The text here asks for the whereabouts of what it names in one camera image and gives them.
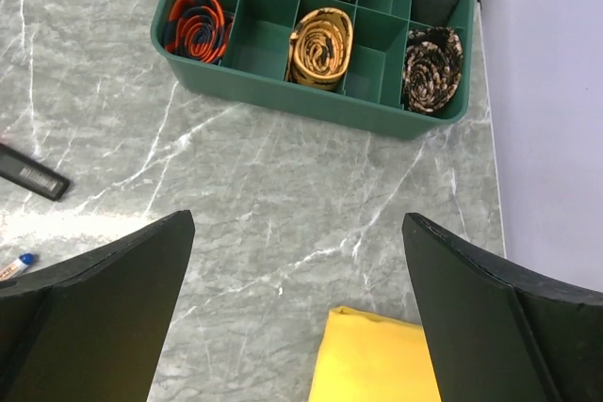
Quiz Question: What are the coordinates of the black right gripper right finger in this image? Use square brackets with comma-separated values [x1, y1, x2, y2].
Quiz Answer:
[401, 213, 602, 401]

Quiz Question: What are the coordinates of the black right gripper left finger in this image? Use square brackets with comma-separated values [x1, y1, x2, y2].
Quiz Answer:
[1, 210, 195, 401]

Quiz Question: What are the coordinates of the blue tip long marker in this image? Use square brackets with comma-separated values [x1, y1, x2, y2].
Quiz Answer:
[0, 253, 37, 281]

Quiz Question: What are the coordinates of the black purple highlighter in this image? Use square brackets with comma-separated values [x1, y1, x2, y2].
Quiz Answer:
[1, 144, 71, 201]

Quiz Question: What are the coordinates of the yellow folded cloth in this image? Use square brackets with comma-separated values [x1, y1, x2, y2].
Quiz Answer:
[309, 306, 441, 402]

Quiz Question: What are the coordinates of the black beige floral rolled tie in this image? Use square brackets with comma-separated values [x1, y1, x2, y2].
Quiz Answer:
[401, 26, 464, 115]

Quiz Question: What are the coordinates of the orange navy striped rolled tie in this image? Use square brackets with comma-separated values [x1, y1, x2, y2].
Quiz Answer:
[163, 0, 235, 65]

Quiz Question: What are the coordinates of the green divided storage tray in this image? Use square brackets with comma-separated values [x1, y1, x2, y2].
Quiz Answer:
[151, 0, 476, 139]

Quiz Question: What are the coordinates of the yellow patterned rolled tie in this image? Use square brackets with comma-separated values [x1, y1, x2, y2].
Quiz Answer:
[285, 8, 353, 91]

